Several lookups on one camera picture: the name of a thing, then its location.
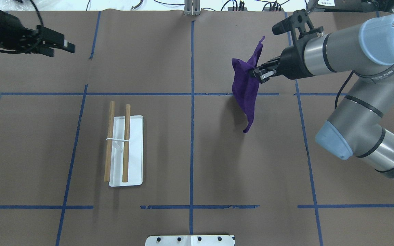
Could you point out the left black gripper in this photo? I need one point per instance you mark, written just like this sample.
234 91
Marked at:
6 31

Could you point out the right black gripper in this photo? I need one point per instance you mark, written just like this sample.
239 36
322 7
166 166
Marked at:
292 62

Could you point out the purple microfibre towel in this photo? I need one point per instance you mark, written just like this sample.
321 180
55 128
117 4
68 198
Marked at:
245 87

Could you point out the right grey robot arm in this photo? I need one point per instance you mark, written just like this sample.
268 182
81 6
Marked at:
367 50

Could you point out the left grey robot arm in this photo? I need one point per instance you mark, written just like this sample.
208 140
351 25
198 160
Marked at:
15 38

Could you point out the inner wooden rack rod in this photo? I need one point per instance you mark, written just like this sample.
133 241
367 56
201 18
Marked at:
125 160

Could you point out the wooden rack rod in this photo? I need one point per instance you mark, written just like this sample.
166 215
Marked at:
125 160
110 130

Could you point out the outer wooden rack rod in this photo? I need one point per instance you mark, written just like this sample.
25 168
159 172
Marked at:
110 130

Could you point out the white towel rack tray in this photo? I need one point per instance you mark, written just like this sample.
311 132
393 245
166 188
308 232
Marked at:
135 165

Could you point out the black device with label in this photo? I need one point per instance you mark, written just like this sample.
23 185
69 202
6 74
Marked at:
362 6

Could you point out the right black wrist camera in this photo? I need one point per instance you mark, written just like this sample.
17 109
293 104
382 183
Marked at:
298 21

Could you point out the black cable hub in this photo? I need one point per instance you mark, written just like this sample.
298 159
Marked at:
273 6
237 6

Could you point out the grey aluminium post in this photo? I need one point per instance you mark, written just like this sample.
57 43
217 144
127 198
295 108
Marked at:
192 7

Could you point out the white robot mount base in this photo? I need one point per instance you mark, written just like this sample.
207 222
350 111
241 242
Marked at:
191 240

